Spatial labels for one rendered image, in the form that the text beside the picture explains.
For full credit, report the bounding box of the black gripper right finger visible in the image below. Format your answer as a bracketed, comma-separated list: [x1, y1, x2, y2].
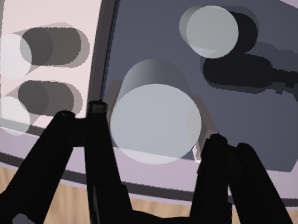
[189, 95, 293, 224]

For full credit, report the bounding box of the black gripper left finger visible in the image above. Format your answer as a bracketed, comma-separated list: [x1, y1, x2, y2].
[0, 79, 137, 224]

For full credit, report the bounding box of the pale grey cylinder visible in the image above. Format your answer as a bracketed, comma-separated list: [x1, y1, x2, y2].
[0, 80, 49, 136]
[110, 58, 202, 164]
[0, 27, 53, 80]
[179, 6, 239, 58]

